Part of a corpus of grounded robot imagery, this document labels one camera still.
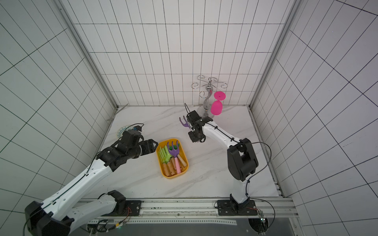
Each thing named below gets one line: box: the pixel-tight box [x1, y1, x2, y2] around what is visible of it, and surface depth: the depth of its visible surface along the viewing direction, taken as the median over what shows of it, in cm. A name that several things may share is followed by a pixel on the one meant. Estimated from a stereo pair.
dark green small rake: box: [173, 143, 187, 168], surface depth 88 cm
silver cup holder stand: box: [190, 75, 228, 119], surface depth 97 cm
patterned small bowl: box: [116, 125, 134, 139], surface depth 102 cm
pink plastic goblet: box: [210, 90, 227, 116], surface depth 97 cm
